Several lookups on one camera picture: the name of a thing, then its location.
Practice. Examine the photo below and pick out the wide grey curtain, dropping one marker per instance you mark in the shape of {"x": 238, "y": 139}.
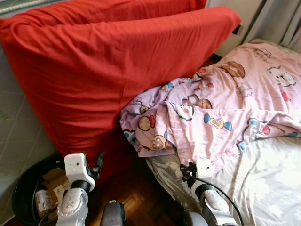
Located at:
{"x": 277, "y": 19}

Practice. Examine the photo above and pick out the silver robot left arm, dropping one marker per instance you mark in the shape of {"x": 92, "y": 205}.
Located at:
{"x": 70, "y": 207}

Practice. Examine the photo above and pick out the grey robot right leg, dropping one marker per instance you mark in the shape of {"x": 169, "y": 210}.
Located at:
{"x": 192, "y": 220}

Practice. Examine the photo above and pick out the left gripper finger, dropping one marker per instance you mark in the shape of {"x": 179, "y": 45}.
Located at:
{"x": 100, "y": 159}

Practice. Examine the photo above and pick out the dark wall socket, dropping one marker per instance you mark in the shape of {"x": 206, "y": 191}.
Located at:
{"x": 236, "y": 29}

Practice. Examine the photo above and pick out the brown cardboard piece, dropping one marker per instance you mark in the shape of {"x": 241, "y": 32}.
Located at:
{"x": 54, "y": 176}

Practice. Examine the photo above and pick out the black round bin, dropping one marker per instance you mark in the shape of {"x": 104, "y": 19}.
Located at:
{"x": 21, "y": 197}

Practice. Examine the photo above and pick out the red covered mattress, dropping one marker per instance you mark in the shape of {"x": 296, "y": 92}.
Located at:
{"x": 94, "y": 75}

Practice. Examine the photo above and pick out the white crumpled paper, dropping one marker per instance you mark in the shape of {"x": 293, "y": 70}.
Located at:
{"x": 59, "y": 193}

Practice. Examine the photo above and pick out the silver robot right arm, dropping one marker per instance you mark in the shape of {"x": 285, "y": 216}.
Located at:
{"x": 211, "y": 202}

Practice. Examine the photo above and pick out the bed with beige floral sheet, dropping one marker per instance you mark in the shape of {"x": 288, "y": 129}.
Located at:
{"x": 263, "y": 179}

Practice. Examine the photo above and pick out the pink cartoon print blanket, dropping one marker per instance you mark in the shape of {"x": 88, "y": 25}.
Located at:
{"x": 225, "y": 94}

